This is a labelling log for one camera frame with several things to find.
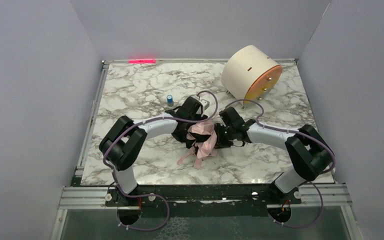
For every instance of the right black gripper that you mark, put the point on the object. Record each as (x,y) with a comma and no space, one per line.
(223,135)

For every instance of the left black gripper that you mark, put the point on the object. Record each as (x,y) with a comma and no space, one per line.
(185,131)

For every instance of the pink folding umbrella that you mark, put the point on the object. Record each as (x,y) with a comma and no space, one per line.
(203,146)

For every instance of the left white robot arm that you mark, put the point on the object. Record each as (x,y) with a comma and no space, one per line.
(124,141)

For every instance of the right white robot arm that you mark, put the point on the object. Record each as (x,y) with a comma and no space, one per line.
(308,152)

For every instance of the beige cylindrical umbrella stand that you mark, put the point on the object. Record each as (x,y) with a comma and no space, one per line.
(249,74)

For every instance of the small blue cap bottle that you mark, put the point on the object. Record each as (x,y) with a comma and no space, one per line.
(170,101)

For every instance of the pink tape marker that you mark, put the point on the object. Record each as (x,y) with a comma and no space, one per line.
(142,61)

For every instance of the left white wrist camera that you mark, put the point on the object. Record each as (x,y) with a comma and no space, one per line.
(203,105)

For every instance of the aluminium table frame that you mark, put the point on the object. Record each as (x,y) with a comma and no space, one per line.
(139,90)

